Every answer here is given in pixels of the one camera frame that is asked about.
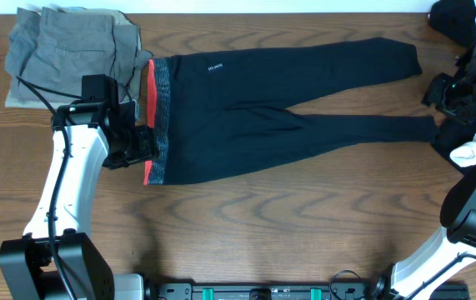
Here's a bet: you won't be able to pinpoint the folded beige garment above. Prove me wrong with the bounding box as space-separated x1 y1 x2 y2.
4 7 143 110

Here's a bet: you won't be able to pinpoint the folded grey trousers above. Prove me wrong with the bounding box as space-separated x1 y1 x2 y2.
4 7 154 122

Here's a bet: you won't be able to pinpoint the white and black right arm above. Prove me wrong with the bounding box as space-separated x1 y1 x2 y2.
365 50 476 299

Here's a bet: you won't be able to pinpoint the black garment pile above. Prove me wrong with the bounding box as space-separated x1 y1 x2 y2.
428 0 476 48

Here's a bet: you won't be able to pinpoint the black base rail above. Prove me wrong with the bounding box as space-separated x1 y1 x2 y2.
145 281 372 300

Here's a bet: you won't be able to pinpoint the black leggings with red waistband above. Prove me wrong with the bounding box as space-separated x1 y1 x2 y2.
144 37 438 185

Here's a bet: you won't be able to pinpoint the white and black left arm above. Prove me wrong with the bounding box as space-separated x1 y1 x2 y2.
0 100 157 299

